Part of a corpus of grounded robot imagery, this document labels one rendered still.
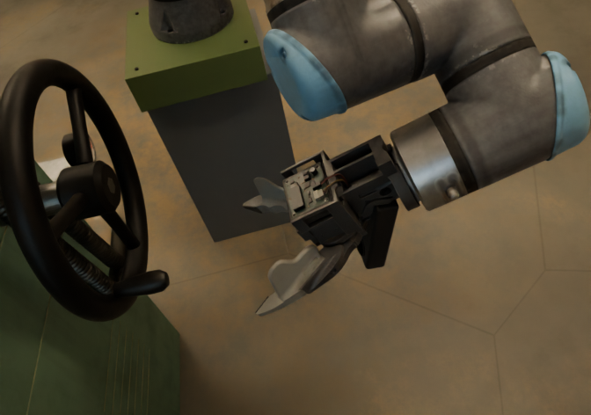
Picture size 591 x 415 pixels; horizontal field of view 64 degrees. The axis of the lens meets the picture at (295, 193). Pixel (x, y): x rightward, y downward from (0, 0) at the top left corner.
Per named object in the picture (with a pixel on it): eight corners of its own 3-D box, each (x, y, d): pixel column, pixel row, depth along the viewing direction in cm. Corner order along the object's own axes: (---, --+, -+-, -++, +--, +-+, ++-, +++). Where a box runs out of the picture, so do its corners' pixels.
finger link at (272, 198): (232, 165, 57) (293, 171, 52) (259, 191, 62) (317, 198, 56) (222, 187, 56) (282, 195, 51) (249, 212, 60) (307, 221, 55)
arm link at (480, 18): (386, -45, 42) (449, 79, 40) (496, -84, 43) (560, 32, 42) (361, 12, 51) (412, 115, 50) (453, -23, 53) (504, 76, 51)
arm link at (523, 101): (538, 56, 49) (584, 142, 48) (425, 113, 52) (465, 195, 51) (561, 27, 40) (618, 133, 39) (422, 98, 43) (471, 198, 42)
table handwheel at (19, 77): (11, -4, 41) (137, 105, 69) (-214, 49, 41) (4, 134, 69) (62, 338, 37) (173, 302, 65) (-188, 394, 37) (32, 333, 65)
